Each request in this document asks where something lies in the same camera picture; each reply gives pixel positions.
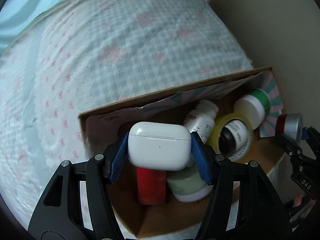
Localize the large white lid green jar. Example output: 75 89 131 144
233 88 271 129

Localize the black lid white jar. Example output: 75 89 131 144
219 119 249 155

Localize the green label white jar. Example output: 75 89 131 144
167 161 213 203

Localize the yellow packing tape roll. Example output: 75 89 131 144
207 113 253 162

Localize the red rectangular box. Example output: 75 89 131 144
136 167 167 205

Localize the cardboard box with pink lining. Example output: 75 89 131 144
79 67 283 238

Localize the white pill bottle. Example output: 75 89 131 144
183 100 219 143

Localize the white earbuds case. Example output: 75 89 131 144
128 122 191 171

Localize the person's right hand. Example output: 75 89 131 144
293 191 305 207

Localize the checkered floral bed sheet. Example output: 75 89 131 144
1 0 252 228

